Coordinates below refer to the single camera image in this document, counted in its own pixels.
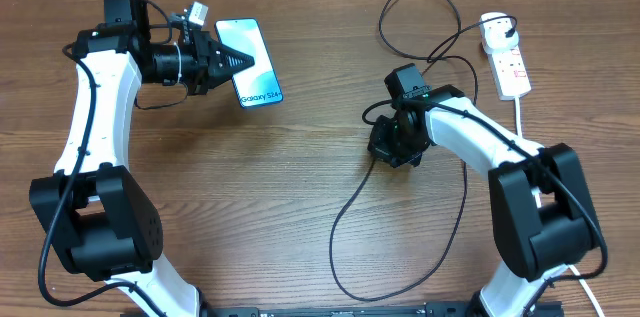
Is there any blue Galaxy smartphone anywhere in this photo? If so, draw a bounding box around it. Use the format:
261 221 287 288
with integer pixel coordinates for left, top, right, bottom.
214 18 284 109

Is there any black USB charging cable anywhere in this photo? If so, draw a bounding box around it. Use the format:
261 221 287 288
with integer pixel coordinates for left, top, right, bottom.
328 0 518 303

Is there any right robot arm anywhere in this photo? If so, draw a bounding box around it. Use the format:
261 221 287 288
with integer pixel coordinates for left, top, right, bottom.
368 64 606 316

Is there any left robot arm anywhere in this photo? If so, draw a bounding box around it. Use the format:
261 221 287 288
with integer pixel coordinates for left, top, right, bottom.
29 0 254 316

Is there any white power strip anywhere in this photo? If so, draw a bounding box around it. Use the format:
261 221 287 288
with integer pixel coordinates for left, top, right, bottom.
488 47 531 101

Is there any white USB wall charger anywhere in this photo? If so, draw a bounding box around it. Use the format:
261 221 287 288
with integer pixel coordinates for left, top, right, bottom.
480 12 519 55

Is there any white power strip cord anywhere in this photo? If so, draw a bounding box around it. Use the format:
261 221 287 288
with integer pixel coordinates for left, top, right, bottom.
513 96 606 317

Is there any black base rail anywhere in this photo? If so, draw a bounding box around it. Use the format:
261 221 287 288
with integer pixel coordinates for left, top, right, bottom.
119 300 565 317

